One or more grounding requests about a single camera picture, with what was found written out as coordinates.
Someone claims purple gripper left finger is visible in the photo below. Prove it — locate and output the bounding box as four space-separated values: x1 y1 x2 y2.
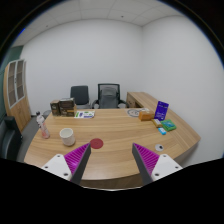
42 143 91 185

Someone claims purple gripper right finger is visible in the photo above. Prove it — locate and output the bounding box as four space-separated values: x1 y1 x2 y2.
132 143 182 185

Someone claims clear plastic water bottle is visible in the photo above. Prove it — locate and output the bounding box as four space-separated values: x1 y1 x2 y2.
36 112 50 139

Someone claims white ceramic cup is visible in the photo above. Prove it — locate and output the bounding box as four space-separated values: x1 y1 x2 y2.
59 128 75 146

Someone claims red round coaster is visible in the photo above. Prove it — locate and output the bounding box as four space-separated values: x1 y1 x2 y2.
90 138 103 149

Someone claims small blue white pack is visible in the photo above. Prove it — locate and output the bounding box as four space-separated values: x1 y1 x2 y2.
158 127 166 135

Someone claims green flat box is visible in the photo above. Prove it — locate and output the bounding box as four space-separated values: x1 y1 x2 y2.
161 119 176 131

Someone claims small yellow box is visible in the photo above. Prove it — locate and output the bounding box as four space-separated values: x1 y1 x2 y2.
152 119 162 128

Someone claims orange tissue box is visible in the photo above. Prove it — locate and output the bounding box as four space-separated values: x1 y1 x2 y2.
139 111 154 121

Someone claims green white leaflet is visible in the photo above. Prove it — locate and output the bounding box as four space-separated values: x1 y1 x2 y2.
74 111 95 119

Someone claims large dark brown box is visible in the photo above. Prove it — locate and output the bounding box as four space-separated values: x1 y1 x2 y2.
59 98 77 117

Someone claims round patterned coaster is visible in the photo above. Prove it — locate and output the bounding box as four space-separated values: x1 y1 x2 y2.
127 109 140 117

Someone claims purple standing sign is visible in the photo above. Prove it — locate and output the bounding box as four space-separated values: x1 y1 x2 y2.
154 101 169 121

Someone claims small brown box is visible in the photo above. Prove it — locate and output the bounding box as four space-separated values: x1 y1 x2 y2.
50 100 60 116

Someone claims black leather armchair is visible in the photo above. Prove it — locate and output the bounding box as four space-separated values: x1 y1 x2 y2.
0 116 22 161

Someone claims wooden side desk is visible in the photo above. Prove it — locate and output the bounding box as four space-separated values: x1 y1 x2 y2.
126 92 158 111

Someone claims grey office chair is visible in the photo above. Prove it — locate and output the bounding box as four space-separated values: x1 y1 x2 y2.
70 85 90 109

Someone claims black mesh office chair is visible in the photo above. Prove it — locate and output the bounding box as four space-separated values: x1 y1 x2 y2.
92 83 129 109

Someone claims wooden glass-door cabinet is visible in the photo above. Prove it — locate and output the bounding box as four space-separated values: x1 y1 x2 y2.
3 59 31 131

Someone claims white desk cable grommet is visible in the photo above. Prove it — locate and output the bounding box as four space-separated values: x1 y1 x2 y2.
155 144 164 152

